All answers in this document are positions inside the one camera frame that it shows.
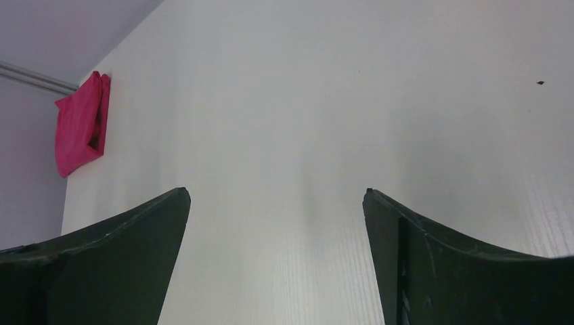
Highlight left aluminium frame post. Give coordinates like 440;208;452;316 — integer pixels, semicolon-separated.
1;61;79;96

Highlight folded pink t shirt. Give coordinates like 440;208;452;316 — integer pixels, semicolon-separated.
55;71;111;178

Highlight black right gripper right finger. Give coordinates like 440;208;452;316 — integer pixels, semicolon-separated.
362;188;573;324

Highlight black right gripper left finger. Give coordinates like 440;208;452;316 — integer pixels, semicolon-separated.
1;188;191;324

